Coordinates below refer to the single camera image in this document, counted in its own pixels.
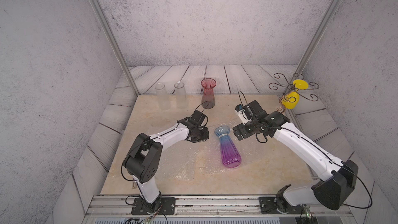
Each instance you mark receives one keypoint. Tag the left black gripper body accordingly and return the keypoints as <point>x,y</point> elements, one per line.
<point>201,135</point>

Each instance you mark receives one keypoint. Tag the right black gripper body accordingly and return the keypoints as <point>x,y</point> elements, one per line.
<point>251,127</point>

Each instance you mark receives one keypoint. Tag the purple bubble vase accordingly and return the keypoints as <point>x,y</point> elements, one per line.
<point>229,153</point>

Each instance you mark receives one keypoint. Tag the clear bubble vase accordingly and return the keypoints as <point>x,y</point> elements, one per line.
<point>181,97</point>

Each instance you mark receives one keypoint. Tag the pink bubble vase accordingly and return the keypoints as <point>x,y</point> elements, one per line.
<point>208,98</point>

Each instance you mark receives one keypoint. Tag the clear glass vase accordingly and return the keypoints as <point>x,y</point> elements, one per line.
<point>162,96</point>

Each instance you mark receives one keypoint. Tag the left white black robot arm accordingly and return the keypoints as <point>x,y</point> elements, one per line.
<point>143,158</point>

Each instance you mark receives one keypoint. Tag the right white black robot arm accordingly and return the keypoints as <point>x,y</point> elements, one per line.
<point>336,178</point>

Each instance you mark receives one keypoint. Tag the yellow plastic wine glass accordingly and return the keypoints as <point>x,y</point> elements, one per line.
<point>290,100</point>

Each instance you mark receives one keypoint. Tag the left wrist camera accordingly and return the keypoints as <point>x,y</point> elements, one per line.
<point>199,119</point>

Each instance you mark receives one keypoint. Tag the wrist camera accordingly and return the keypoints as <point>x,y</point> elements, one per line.
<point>199,119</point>
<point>240,112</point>

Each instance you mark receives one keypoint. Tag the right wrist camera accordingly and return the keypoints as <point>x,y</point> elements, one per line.
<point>240,112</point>

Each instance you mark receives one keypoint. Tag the black wire glass stand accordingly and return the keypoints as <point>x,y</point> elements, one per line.
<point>275,86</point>

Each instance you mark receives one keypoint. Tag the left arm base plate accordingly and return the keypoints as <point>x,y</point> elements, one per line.
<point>164,206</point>

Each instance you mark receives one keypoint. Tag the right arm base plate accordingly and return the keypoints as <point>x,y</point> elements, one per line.
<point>274,205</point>

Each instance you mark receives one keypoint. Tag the aluminium rail frame front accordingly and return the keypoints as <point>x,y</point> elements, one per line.
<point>211,210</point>

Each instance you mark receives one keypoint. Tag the right aluminium corner post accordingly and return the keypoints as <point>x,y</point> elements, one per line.
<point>326,18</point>

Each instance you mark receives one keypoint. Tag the aluminium corner post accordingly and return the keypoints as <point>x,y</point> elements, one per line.
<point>326,18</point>
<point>96,6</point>

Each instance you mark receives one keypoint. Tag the left aluminium corner post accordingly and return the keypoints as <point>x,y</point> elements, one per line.
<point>96,6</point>

